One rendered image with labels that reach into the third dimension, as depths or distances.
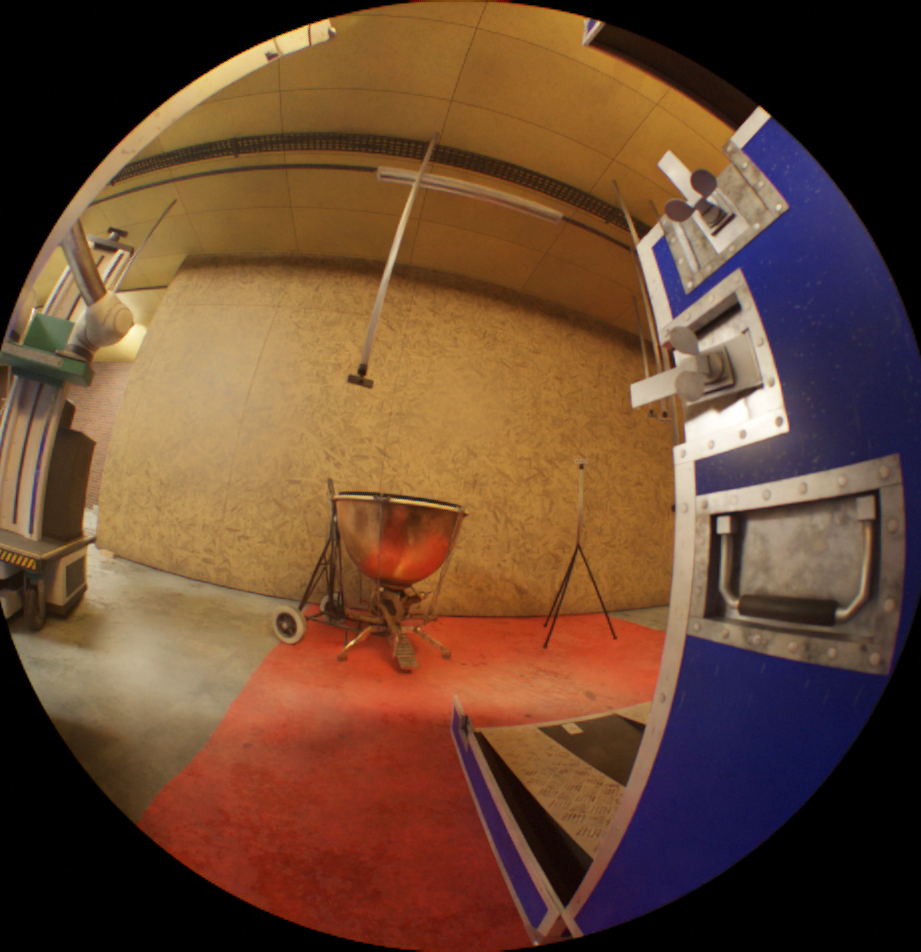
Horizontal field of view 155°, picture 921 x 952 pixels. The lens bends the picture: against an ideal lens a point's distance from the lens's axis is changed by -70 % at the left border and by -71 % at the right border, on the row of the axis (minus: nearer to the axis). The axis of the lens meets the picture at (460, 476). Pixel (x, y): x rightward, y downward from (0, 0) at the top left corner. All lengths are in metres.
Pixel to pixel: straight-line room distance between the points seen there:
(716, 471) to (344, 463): 2.59
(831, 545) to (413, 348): 3.03
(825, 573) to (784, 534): 0.04
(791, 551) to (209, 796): 0.98
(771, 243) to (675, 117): 2.63
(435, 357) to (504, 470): 1.16
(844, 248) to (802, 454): 0.13
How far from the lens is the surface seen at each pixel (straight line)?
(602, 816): 0.74
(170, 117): 0.24
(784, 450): 0.23
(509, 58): 2.63
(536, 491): 2.99
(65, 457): 1.98
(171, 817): 0.88
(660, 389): 0.29
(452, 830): 0.85
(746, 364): 0.27
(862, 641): 0.22
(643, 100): 2.80
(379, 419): 2.78
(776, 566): 0.25
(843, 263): 0.25
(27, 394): 2.03
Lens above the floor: 0.64
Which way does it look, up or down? 10 degrees up
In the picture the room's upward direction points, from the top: 5 degrees clockwise
